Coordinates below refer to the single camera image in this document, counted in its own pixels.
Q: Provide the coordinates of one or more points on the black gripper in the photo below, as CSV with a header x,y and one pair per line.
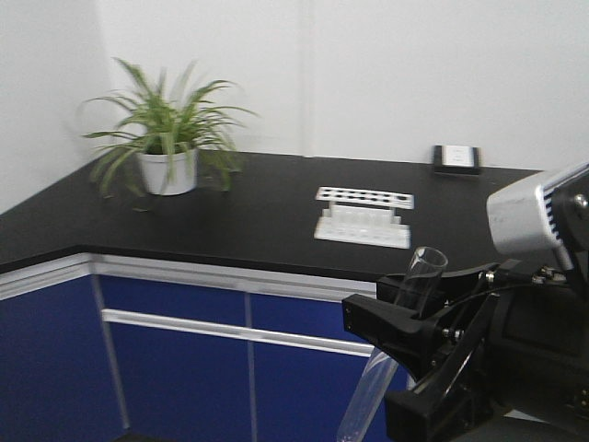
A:
x,y
516,343

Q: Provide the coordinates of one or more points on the clear glass test tube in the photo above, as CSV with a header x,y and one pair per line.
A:
x,y
390,322

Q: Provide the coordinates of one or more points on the white test tube rack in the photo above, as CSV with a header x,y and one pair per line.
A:
x,y
364,217

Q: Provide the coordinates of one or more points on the white plant pot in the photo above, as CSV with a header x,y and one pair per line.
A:
x,y
165,175

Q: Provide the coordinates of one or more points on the blue cabinet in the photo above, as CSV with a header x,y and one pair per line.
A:
x,y
106,348

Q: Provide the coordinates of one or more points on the green potted spider plant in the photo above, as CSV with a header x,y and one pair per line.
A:
x,y
165,119

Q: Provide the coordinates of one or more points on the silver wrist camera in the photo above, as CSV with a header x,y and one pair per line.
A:
x,y
544,211

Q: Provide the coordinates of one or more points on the black and white wall socket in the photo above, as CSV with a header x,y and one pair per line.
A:
x,y
456,159

